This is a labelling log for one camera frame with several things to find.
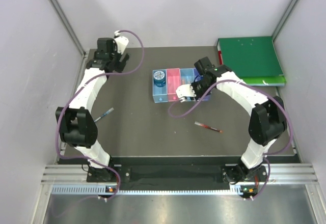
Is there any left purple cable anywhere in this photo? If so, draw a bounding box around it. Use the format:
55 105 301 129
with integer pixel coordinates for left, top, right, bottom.
55 30 145 209

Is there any red pen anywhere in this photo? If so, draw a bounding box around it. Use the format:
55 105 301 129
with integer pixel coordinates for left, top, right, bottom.
194 121 223 133

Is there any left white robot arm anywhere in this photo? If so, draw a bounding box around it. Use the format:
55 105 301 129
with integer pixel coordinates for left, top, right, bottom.
59 35 129 182

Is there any pink plastic tray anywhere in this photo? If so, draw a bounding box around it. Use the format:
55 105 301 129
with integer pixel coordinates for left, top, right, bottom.
166 68 181 102

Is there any light green folder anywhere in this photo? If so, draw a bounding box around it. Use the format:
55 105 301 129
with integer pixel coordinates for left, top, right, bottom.
242 76 286 87

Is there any light blue tray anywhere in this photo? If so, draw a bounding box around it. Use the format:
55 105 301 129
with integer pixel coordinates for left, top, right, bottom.
180 68 194 85
152 69 168 103

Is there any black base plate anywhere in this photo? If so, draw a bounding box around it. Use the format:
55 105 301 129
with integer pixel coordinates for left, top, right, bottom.
86 162 269 190

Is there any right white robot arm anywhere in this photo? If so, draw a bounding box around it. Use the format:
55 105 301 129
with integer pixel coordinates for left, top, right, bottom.
191 57 287 182

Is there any blue grey eraser stick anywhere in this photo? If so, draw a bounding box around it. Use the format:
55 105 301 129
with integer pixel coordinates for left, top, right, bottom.
186 76 194 83

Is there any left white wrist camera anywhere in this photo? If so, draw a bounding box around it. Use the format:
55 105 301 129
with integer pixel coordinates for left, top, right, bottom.
114 30 129 55

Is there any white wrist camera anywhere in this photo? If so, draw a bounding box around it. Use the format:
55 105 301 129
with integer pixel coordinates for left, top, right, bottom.
114 30 129 55
176 83 196 103

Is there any grey cable duct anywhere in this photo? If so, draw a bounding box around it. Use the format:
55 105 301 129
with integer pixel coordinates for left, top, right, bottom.
50 182 258 197

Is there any purple cable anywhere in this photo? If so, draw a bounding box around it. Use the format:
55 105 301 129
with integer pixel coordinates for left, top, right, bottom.
55 30 145 209
168 80 293 201

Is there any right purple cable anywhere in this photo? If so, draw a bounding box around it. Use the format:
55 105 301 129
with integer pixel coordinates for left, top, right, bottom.
168 80 293 201

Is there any blue pen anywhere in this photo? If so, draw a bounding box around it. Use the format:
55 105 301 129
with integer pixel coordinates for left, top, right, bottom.
94 107 114 123

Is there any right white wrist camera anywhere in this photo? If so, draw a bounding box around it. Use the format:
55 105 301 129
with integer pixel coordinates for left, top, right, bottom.
176 83 196 103

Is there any red folder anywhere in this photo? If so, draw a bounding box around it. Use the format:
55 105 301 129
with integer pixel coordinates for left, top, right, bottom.
218 50 223 65

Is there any blue white tape roll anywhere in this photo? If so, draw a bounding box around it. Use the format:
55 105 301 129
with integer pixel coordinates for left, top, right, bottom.
153 70 166 87

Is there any dark green binder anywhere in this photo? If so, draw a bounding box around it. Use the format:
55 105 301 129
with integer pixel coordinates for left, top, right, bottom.
217 36 283 78

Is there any purple plastic tray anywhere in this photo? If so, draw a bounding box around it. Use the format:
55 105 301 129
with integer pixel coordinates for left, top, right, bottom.
193 68 211 101

